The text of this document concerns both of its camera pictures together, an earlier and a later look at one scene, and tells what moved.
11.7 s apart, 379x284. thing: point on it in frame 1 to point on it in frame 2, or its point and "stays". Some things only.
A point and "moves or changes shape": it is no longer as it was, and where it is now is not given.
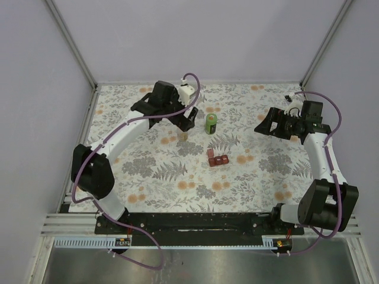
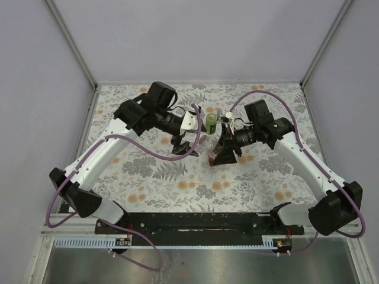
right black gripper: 276,115 to 225,154
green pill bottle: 211,123 stays
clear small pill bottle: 184,136 moves or changes shape
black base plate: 199,229 stays
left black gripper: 184,123 to 180,148
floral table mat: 222,165 stays
